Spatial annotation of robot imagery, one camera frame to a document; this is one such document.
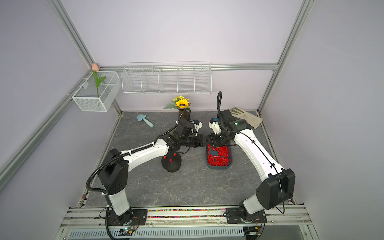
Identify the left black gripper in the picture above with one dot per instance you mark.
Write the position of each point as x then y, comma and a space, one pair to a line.
201, 141

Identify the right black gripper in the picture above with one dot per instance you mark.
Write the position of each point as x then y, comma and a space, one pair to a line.
212, 139

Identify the black dome screw fixture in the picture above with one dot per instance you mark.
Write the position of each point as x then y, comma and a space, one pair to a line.
172, 167

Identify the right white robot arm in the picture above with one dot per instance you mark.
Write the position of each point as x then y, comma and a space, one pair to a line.
277, 183

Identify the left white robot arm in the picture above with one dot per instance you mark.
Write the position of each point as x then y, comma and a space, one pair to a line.
114, 171

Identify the pile of red sleeves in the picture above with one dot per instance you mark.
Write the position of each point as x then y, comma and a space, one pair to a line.
218, 155

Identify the dark ribbed vase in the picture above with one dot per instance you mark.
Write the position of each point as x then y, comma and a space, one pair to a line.
184, 115

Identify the beige work glove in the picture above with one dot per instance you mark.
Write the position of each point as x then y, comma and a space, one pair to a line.
251, 119

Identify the teal plastic tray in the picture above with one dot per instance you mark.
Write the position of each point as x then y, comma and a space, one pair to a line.
219, 157

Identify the yellow sunflower bouquet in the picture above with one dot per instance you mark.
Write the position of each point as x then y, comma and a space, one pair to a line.
179, 102

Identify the artificial pink tulip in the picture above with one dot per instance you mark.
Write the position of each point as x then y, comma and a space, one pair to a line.
98, 81

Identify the teal handled small tool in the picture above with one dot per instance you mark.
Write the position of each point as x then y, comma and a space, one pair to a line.
142, 117

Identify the white wire wall shelf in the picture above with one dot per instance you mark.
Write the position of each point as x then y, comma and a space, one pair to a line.
167, 78

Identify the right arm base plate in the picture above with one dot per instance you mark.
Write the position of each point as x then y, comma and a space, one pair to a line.
239, 215

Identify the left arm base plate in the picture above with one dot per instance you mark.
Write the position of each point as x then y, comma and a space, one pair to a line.
132, 217

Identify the white mesh wall basket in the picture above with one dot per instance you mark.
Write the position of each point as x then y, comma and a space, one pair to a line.
86, 95

